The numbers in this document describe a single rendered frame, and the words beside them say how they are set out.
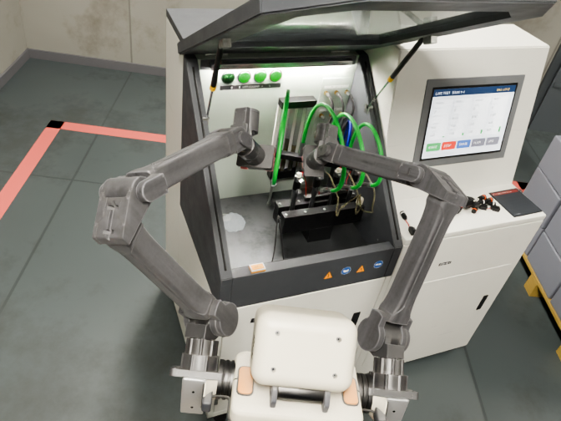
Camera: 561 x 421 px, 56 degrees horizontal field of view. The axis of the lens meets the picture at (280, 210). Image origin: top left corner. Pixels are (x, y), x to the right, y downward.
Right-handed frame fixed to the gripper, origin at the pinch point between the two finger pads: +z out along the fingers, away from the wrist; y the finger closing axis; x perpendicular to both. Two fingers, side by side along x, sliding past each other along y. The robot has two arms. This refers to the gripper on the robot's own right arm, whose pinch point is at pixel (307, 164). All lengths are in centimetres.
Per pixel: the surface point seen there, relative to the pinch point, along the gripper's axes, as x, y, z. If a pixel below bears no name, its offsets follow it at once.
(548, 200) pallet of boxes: -171, 6, 103
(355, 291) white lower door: -25, -44, 23
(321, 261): -6.9, -32.6, 4.8
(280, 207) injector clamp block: 5.5, -13.0, 20.3
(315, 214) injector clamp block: -7.5, -15.1, 18.1
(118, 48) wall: 103, 144, 288
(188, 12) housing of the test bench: 42, 57, 17
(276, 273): 9.2, -36.9, 3.0
